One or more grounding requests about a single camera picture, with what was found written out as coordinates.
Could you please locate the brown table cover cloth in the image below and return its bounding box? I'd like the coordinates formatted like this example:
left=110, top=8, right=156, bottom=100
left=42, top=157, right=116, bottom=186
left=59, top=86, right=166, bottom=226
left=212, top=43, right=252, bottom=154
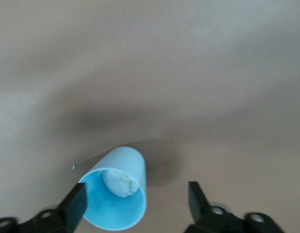
left=0, top=0, right=300, bottom=233

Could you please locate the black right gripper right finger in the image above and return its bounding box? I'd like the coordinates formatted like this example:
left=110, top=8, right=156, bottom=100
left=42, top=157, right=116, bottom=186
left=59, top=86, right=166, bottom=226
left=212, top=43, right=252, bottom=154
left=186, top=182, right=285, bottom=233

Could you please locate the blue plastic cup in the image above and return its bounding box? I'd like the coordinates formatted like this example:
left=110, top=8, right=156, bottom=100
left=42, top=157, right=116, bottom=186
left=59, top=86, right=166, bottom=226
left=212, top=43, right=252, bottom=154
left=78, top=146, right=148, bottom=231

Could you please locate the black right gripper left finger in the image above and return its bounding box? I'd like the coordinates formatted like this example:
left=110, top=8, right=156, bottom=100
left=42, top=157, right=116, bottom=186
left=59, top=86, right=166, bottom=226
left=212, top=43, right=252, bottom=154
left=0, top=182, right=88, bottom=233

